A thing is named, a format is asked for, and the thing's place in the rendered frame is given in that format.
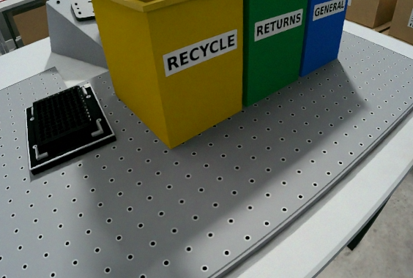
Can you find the yellow open bin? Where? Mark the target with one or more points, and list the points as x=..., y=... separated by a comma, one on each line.
x=177, y=64

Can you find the green bin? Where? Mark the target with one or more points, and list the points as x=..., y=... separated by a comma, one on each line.
x=273, y=32

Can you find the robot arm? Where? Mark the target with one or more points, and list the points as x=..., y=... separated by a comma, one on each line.
x=83, y=11

